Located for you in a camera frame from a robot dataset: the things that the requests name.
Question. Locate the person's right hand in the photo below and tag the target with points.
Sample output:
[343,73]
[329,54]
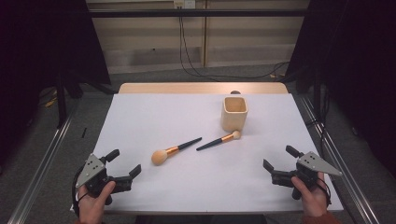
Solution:
[313,200]

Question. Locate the white wall power outlet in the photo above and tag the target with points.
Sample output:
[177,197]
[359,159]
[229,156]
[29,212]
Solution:
[184,3]

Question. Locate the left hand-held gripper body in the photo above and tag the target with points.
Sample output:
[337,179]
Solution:
[91,170]

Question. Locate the black curtain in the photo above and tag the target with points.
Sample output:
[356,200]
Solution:
[37,62]
[358,77]

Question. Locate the small dark round knob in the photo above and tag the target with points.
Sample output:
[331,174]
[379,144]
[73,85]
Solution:
[235,92]

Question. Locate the yellow floor tape piece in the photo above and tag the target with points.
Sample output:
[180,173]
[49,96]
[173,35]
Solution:
[51,102]

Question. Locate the black stand post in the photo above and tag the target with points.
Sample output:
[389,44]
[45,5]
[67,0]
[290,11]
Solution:
[61,102]

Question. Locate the yellow vertical wall strip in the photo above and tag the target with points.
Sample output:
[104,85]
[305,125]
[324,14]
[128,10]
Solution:
[204,37]

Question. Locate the beige square cup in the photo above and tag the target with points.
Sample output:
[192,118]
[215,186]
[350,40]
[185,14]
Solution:
[234,118]

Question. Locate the small black stick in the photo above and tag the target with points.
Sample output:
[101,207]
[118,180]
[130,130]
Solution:
[84,132]

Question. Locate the white table mat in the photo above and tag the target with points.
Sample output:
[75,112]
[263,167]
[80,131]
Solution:
[193,183]

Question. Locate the black horizontal bar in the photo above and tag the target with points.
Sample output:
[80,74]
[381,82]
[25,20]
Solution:
[199,13]

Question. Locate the person's left hand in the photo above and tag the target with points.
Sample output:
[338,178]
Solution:
[91,208]

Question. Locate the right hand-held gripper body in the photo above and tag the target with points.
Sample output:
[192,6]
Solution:
[314,165]

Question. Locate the metal floor rail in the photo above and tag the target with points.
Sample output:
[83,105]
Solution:
[43,168]
[345,174]

